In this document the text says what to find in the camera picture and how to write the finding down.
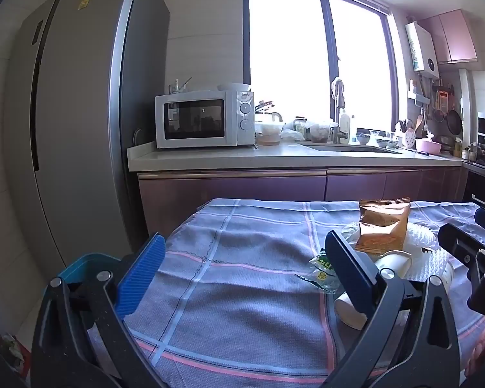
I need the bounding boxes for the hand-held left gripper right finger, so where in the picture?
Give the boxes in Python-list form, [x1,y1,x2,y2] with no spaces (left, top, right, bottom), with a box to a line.
[324,230,461,388]

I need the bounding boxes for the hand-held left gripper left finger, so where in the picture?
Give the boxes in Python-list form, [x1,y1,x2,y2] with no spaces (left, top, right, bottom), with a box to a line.
[31,232,174,388]

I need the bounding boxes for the green plastic wrapper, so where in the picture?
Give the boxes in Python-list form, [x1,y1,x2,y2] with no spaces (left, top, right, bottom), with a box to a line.
[295,251,346,294]

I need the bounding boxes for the white paper cup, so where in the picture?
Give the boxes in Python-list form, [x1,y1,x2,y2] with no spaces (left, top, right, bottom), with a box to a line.
[374,250,413,279]
[333,287,378,330]

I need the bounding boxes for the brown snack bag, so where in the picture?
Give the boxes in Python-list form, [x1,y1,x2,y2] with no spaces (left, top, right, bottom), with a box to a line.
[355,197,412,253]

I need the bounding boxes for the teal trash bin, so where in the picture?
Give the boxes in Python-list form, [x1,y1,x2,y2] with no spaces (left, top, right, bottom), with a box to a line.
[59,253,124,287]

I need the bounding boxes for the person's right hand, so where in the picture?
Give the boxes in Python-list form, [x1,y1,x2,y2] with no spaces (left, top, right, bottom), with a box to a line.
[465,319,485,378]

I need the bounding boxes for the clear plastic wrapper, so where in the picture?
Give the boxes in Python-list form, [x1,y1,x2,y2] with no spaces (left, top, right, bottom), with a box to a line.
[339,222,362,247]

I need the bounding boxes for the white ridged plastic tray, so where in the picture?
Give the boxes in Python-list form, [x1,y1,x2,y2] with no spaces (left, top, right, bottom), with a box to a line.
[404,222,449,279]

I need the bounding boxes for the pink pot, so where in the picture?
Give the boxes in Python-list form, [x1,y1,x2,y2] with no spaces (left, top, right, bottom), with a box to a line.
[415,137,442,155]

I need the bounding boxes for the hanging frying pan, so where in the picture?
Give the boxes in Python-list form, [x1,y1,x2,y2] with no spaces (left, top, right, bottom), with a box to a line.
[447,109,462,135]

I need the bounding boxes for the plaid grey tablecloth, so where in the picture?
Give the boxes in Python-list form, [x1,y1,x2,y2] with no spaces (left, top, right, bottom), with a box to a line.
[87,198,485,388]

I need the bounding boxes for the hanging strainer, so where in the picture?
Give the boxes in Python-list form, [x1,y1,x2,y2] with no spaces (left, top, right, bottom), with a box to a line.
[433,89,445,122]

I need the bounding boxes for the kitchen sink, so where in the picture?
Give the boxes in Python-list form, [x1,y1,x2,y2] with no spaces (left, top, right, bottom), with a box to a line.
[303,142,401,154]

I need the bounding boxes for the purple base cabinets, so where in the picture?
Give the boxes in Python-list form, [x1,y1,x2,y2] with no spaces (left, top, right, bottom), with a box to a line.
[137,167,469,239]

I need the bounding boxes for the white dish soap bottle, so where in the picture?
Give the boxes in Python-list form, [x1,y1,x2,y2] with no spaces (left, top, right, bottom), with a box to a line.
[339,113,357,144]

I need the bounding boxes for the white kitchen countertop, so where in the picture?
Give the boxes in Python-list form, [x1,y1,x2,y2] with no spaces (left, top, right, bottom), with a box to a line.
[126,139,463,172]

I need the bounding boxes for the red and green plastic bag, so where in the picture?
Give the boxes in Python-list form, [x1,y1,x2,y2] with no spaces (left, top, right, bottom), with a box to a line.
[0,329,25,372]

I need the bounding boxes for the clear glass bowl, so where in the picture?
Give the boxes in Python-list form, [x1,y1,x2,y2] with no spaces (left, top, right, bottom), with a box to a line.
[255,123,284,136]

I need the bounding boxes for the steel kitchen faucet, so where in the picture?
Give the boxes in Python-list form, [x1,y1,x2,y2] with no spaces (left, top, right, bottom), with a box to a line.
[330,77,348,144]

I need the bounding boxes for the white microwave oven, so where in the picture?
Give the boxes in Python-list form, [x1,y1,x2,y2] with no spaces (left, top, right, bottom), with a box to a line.
[154,89,256,149]

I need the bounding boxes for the glass electric kettle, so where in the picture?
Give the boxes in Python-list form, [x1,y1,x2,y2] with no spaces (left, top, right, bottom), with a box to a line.
[254,100,284,127]

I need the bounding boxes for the grey refrigerator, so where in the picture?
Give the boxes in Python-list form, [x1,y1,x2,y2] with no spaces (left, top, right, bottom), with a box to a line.
[2,0,171,269]

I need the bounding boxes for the white water heater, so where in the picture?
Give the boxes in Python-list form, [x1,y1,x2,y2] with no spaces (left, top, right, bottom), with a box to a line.
[405,21,439,77]

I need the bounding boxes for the dark framed kitchen window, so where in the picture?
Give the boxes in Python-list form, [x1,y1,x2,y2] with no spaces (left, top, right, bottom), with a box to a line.
[242,0,399,132]

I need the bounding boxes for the grey wall rack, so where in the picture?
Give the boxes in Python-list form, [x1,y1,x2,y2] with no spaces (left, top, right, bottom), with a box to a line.
[408,79,431,106]

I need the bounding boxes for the pink wall cabinet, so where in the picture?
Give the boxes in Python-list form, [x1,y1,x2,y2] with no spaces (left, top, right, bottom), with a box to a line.
[420,9,478,64]

